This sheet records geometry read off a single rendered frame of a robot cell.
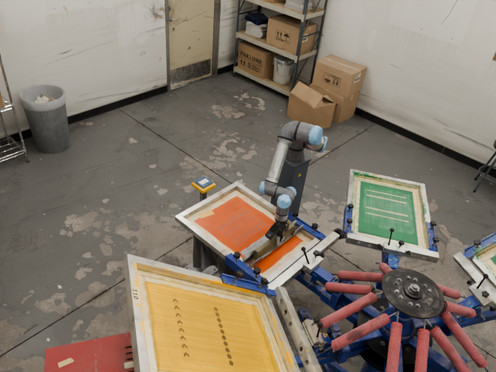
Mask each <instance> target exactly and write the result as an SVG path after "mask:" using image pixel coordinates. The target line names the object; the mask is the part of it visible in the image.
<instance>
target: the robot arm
mask: <svg viewBox="0 0 496 372"><path fill-rule="evenodd" d="M277 139H278V143H277V145H276V149H275V152H274V155H273V157H272V161H271V165H270V167H269V171H268V174H267V176H266V181H265V182H262V183H261V184H260V187H259V192H260V193H262V194H264V195H265V196H271V197H273V198H276V199H278V201H277V207H276V212H275V220H276V222H275V223H274V224H273V225H272V226H271V228H270V229H269V230H268V231H267V233H266V234H265V236H266V237H267V238H268V239H269V240H272V239H273V238H274V236H275V235H278V236H277V244H276V245H277V246H279V245H280V243H281V241H282V240H283V239H284V236H283V233H284V232H285V231H286V232H287V231H288V229H287V230H286V228H289V224H288V225H287V226H286V224H287V221H288V217H289V216H288V214H289V208H290V206H291V204H292V202H293V200H294V199H295V196H296V194H297V192H296V190H295V189H294V188H293V187H287V188H283V187H279V186H277V184H278V180H279V177H280V173H281V171H282V168H283V163H284V161H285V159H286V160H287V161H290V162H302V161H303V160H304V158H305V154H304V148H306V149H309V150H312V151H316V152H318V153H323V152H324V149H325V146H326V143H327V139H328V138H327V137H325V136H323V129H322V128H321V127H319V126H318V125H312V124H308V123H304V122H301V121H298V120H294V121H291V122H289V123H287V124H285V126H284V127H282V129H281V130H280V132H279V134H278V138H277Z"/></svg>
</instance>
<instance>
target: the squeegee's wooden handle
mask: <svg viewBox="0 0 496 372"><path fill-rule="evenodd" d="M294 228H295V225H294V224H290V225H289V228H286V230H287V229H288V231H287V232H286V231H285V232H283V236H284V239H285V238H287V237H288V236H290V235H292V232H293V231H294ZM277 236H278V235H275V236H274V238H273V239H272V240H268V241H267V242H265V243H264V244H262V245H261V246H259V248H257V249H255V251H254V255H253V258H254V259H257V258H258V257H260V256H263V255H264V254H266V253H267V252H268V251H270V250H271V249H272V248H273V247H275V246H276V244H277Z"/></svg>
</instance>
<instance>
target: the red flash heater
mask: <svg viewBox="0 0 496 372"><path fill-rule="evenodd" d="M132 361H134V360H133V352H132V344H131V332H128V333H123V334H116V335H112V336H108V337H101V338H97V339H93V340H87V341H82V342H76V343H72V344H68V345H61V346H57V347H53V348H46V349H45V363H44V372H134V367H133V368H128V369H125V366H124V363H125V362H132Z"/></svg>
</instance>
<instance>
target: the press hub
mask: <svg viewBox="0 0 496 372"><path fill-rule="evenodd" d="M382 291H383V294H384V296H385V298H377V301H376V302H375V303H373V304H371V306H373V307H374V308H375V309H377V310H378V311H380V313H379V315H381V314H383V313H387V315H388V316H390V315H391V314H393V313H395V312H397V311H400V312H399V321H398V323H401V324H402V338H401V344H402V362H403V372H414V370H415V363H416V348H414V347H413V346H412V345H410V344H409V341H411V340H412V338H413V337H414V336H415V337H417V338H418V332H419V329H420V328H416V325H415V323H414V321H413V318H418V319H430V318H434V317H436V316H438V315H439V314H440V313H441V312H442V311H443V309H444V304H445V301H444V295H443V293H442V291H441V290H440V288H439V287H438V285H437V284H436V283H435V282H434V281H433V280H431V279H430V278H429V277H427V276H426V275H424V274H422V273H420V272H417V271H415V270H412V269H393V270H391V271H389V272H388V273H387V274H386V275H385V276H384V277H383V279H382ZM388 302H389V303H390V304H391V305H392V306H393V307H390V308H388ZM389 318H390V323H388V324H387V325H384V326H382V327H381V328H379V331H380V333H381V334H382V337H378V338H375V339H372V340H366V341H365V343H366V345H367V346H368V347H369V348H370V350H366V351H361V352H360V353H359V355H360V356H361V357H362V358H363V359H364V360H365V362H364V365H363V366H362V369H361V371H360V372H384V359H388V347H389V340H390V328H391V323H392V322H396V319H397V314H395V315H393V316H392V317H389ZM372 319H373V318H372V317H371V316H370V315H368V314H367V313H365V312H364V311H363V310H360V311H359V313H358V316H357V321H355V323H354V326H353V329H355V328H357V327H359V326H361V325H362V324H364V323H366V322H368V321H370V320H372ZM421 328H423V329H424V327H421ZM353 329H352V330H353Z"/></svg>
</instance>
